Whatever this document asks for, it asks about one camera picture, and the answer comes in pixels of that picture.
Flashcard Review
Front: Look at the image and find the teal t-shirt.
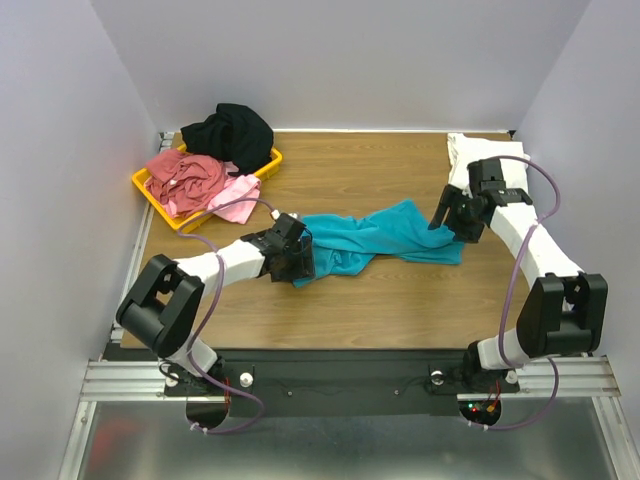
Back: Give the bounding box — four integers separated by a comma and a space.
303, 199, 464, 280

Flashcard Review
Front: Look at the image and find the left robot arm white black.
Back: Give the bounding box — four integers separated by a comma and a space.
115, 214, 315, 396

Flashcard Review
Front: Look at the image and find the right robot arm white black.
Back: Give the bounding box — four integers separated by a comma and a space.
430, 185, 608, 390

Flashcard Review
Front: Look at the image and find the folded white t-shirt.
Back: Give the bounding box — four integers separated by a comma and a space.
447, 133, 530, 193

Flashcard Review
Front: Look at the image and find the yellow plastic bin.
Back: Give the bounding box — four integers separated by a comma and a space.
132, 145, 282, 233

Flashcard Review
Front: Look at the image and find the dusty rose t-shirt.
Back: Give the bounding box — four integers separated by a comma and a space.
145, 149, 239, 219

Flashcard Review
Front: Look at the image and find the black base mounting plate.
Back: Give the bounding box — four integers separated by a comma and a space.
159, 347, 521, 419

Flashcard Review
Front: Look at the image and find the left silver knob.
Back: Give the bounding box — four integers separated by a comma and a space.
239, 372, 254, 388

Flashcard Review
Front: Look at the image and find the silver knob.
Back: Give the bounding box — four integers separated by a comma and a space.
430, 370, 445, 386
239, 372, 254, 388

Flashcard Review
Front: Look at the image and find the black t-shirt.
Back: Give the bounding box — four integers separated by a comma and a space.
180, 103, 274, 175

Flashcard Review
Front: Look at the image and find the right silver knob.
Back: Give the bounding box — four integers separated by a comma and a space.
430, 370, 445, 386

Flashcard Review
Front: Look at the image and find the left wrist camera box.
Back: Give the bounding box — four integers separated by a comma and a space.
240, 213, 306, 252

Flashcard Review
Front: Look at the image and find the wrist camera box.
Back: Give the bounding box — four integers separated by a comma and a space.
240, 213, 306, 252
467, 157, 533, 207

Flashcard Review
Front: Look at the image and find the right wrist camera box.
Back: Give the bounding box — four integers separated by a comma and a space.
467, 157, 533, 207

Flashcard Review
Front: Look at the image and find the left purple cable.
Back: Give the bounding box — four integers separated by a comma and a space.
175, 197, 281, 436

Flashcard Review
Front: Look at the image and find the purple cable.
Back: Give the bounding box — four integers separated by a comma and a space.
467, 155, 563, 432
175, 197, 281, 436

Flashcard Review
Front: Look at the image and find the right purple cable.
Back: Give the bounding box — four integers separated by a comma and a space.
467, 155, 563, 432

